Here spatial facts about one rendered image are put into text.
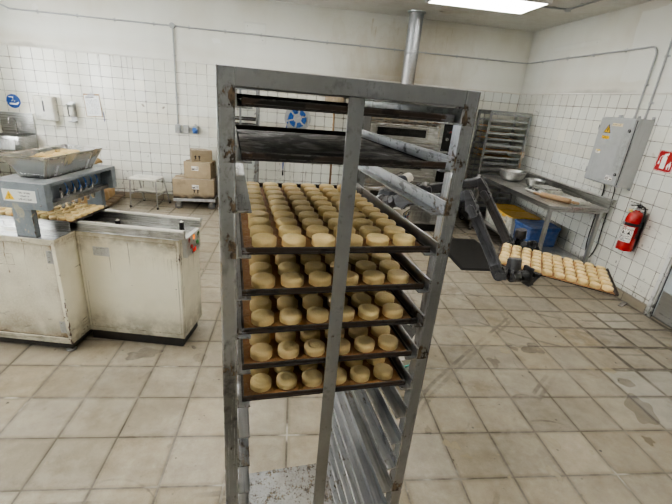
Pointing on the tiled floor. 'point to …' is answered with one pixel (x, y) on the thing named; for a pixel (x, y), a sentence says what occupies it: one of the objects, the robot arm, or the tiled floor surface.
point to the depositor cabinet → (42, 290)
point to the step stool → (148, 187)
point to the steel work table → (553, 209)
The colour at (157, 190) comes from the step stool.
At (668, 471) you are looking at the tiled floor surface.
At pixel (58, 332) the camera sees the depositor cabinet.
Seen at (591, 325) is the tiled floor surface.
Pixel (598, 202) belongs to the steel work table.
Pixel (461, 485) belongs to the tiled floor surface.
